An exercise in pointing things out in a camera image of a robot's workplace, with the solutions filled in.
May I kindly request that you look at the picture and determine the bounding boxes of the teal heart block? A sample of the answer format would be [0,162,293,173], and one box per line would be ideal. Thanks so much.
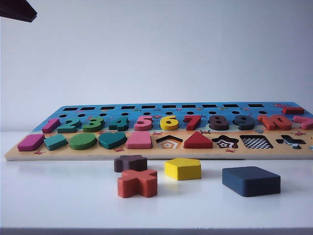
[98,131,128,150]

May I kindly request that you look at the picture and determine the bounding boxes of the dark teal number four piece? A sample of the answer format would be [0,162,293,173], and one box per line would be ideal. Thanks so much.
[108,117,130,132]

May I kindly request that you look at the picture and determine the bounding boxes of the wooden number shape puzzle board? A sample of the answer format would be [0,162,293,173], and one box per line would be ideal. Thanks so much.
[4,101,313,162]

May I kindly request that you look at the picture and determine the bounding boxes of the pink math sign piece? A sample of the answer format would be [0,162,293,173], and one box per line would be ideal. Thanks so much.
[292,115,313,130]

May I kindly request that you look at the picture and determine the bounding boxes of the magenta number one piece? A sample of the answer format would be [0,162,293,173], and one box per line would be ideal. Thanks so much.
[42,117,60,134]

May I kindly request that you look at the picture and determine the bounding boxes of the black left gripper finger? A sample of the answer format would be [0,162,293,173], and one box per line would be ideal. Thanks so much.
[0,0,38,24]

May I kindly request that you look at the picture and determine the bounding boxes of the orange number ten piece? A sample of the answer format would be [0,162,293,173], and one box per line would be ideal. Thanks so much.
[258,114,293,131]

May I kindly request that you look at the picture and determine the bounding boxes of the orange cross block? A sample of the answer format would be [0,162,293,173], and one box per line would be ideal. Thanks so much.
[117,168,158,198]

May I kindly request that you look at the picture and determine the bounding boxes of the red number seven piece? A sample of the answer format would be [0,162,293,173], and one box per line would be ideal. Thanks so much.
[183,115,205,131]

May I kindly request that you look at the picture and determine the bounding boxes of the green number three piece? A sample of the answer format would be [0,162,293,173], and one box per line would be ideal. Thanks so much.
[82,117,103,133]

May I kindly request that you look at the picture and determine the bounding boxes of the pink number five piece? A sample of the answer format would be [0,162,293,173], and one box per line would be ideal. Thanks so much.
[134,115,154,131]

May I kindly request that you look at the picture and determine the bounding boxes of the dark brown number eight piece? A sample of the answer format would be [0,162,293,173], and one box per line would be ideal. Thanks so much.
[209,115,230,131]

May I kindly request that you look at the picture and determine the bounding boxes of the dark blue number nine piece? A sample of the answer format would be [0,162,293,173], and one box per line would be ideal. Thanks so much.
[232,115,255,131]

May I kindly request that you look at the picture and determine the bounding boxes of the dark blue square block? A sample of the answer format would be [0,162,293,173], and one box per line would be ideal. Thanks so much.
[222,166,281,198]

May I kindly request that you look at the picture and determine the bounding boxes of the pink trapezoid block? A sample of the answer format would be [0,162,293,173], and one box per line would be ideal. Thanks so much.
[126,131,153,149]

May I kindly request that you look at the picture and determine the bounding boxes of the dark purple star block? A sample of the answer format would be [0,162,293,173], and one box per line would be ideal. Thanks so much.
[113,154,148,173]

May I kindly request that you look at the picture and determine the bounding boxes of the magenta rectangle block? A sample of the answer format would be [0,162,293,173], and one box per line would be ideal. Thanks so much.
[17,134,45,152]

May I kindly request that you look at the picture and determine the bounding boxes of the teal rhombus block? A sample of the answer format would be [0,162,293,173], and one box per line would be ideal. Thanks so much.
[44,133,68,151]

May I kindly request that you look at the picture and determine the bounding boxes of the yellow number six piece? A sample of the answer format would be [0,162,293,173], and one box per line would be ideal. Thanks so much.
[160,115,180,131]

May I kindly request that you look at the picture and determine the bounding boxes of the yellow pentagon block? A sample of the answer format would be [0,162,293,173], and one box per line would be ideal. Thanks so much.
[164,158,202,181]

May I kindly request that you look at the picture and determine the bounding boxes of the green circle block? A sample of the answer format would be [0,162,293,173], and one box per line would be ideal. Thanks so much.
[69,132,97,150]

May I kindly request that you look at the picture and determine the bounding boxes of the red triangle block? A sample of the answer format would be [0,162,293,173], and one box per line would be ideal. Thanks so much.
[183,131,213,149]

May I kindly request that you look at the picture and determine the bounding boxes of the red minus sign piece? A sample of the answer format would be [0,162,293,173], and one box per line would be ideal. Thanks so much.
[282,106,305,115]

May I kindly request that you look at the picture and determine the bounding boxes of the teal number two piece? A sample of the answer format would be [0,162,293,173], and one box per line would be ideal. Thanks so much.
[57,117,81,134]

